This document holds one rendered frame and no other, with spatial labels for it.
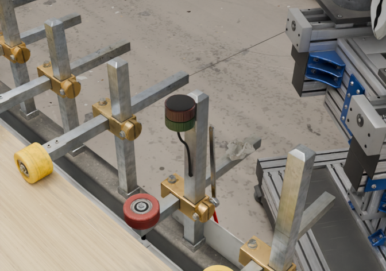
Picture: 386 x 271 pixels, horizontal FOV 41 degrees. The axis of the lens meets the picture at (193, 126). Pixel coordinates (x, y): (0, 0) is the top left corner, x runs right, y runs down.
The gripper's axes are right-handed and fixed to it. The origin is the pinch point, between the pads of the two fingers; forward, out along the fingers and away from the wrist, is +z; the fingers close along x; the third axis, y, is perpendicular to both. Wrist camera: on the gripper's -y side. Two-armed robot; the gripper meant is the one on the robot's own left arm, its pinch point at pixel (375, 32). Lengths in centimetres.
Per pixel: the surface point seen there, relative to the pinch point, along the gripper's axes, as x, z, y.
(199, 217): 3, 47, -30
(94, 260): -8, 42, -54
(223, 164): 18, 46, -21
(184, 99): 6.1, 14.9, -33.2
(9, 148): 29, 42, -73
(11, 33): 67, 30, -73
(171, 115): 2.9, 16.0, -36.3
